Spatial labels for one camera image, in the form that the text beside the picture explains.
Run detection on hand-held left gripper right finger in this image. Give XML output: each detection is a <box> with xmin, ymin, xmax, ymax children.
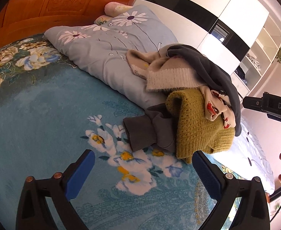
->
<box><xmin>191</xmin><ymin>150</ymin><xmax>270</xmax><ymax>230</ymax></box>

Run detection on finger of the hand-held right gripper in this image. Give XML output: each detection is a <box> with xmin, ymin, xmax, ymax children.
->
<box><xmin>242</xmin><ymin>96</ymin><xmax>263</xmax><ymax>112</ymax></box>

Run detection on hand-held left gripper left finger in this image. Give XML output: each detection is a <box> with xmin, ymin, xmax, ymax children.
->
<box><xmin>16</xmin><ymin>149</ymin><xmax>96</xmax><ymax>230</ymax></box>

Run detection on navy and white fleece jacket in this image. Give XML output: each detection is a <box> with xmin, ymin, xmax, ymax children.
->
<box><xmin>166</xmin><ymin>44</ymin><xmax>242</xmax><ymax>137</ymax></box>

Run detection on dark clothes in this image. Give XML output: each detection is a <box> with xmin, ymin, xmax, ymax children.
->
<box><xmin>235</xmin><ymin>67</ymin><xmax>248</xmax><ymax>81</ymax></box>

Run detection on white red printed garment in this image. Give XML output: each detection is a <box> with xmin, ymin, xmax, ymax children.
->
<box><xmin>199</xmin><ymin>86</ymin><xmax>234</xmax><ymax>130</ymax></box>

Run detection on grey folded cloth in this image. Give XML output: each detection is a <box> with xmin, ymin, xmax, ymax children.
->
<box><xmin>246</xmin><ymin>55</ymin><xmax>261</xmax><ymax>71</ymax></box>

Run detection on green knit sweater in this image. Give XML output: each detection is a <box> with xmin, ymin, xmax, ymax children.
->
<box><xmin>166</xmin><ymin>89</ymin><xmax>235</xmax><ymax>164</ymax></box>

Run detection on white open shelf unit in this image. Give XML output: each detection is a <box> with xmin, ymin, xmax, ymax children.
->
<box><xmin>231</xmin><ymin>26</ymin><xmax>281</xmax><ymax>99</ymax></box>

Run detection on dark grey ribbed sweatshirt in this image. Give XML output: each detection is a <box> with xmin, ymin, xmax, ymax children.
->
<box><xmin>123</xmin><ymin>103</ymin><xmax>179</xmax><ymax>152</ymax></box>

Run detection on cream fuzzy sweater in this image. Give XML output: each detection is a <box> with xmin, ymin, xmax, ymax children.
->
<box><xmin>126</xmin><ymin>49</ymin><xmax>203</xmax><ymax>92</ymax></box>

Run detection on white and black wardrobe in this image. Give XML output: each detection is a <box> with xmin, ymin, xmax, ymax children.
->
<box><xmin>137</xmin><ymin>0</ymin><xmax>270</xmax><ymax>77</ymax></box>

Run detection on light blue daisy quilt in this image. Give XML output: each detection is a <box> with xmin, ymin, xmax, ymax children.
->
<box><xmin>44</xmin><ymin>5</ymin><xmax>275</xmax><ymax>194</ymax></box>

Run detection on floral pillow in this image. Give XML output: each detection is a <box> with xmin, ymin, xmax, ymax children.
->
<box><xmin>94</xmin><ymin>14</ymin><xmax>113</xmax><ymax>26</ymax></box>

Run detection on pink pillow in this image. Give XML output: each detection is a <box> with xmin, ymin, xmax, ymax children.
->
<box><xmin>104</xmin><ymin>2</ymin><xmax>134</xmax><ymax>18</ymax></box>

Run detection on carved wooden headboard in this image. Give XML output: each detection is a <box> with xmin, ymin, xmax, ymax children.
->
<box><xmin>0</xmin><ymin>0</ymin><xmax>138</xmax><ymax>53</ymax></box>

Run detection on black cable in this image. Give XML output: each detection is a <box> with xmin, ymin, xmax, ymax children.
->
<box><xmin>269</xmin><ymin>190</ymin><xmax>281</xmax><ymax>222</ymax></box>

